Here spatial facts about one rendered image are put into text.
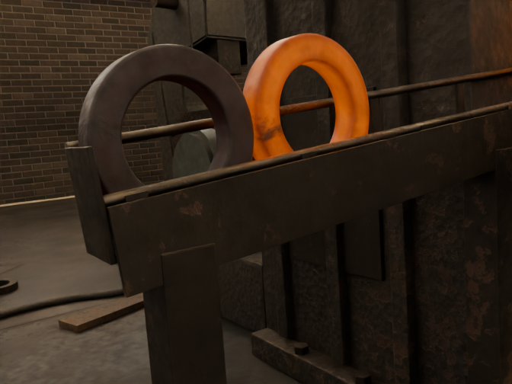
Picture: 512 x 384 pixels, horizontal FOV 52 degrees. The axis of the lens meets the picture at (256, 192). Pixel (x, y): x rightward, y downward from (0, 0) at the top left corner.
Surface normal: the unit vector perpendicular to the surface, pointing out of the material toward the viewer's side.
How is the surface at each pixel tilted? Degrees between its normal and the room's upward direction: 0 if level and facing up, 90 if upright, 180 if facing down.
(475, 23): 90
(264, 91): 90
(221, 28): 91
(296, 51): 90
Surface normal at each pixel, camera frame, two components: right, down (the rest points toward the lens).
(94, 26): 0.56, 0.05
